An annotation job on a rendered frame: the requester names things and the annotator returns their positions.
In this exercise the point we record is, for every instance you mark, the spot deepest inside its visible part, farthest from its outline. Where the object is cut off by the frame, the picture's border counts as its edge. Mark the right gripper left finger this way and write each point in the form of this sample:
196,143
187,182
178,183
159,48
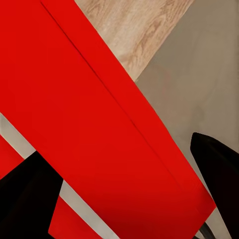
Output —
28,197

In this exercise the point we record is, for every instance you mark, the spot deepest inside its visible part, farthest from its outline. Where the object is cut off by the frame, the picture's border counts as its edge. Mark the coffee table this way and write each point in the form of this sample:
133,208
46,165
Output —
192,82

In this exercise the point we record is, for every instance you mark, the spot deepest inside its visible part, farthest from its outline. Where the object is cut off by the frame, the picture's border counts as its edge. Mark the radio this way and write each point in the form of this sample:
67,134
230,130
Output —
64,94

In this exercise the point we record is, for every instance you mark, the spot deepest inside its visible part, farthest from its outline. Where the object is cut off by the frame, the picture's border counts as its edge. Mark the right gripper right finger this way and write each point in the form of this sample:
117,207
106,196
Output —
219,166

